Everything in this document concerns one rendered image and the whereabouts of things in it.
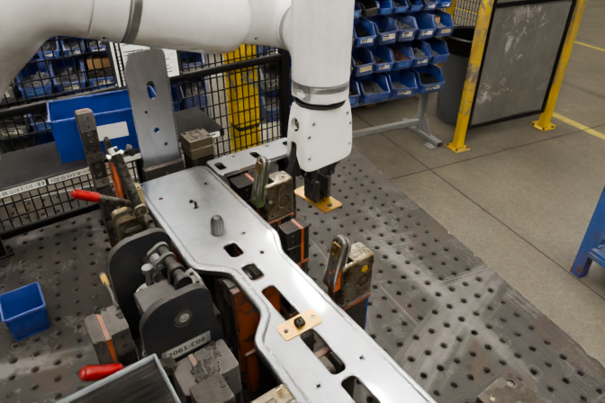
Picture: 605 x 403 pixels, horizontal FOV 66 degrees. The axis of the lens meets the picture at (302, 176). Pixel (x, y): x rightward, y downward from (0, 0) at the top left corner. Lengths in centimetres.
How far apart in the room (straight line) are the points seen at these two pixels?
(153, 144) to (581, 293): 215
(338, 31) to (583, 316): 219
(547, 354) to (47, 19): 127
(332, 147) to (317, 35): 18
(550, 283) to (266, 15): 227
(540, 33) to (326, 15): 339
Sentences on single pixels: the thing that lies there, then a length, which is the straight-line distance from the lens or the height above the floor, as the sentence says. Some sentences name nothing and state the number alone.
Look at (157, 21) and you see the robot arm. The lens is 52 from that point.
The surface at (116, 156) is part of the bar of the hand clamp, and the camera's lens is 107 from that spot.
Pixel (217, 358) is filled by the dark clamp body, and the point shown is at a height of 108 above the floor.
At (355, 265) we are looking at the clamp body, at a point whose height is 104.
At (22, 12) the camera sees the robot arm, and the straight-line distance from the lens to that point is 50.
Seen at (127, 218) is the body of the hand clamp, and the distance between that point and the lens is 115.
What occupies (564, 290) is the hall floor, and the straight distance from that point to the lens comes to 272.
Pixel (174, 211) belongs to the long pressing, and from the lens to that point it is 123.
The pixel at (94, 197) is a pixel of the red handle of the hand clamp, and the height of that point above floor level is 112.
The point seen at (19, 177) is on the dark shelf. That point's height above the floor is 103.
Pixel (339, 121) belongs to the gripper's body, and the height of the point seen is 140.
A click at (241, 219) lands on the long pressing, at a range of 116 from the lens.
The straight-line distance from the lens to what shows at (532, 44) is 394.
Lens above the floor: 169
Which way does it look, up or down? 31 degrees down
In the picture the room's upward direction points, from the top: straight up
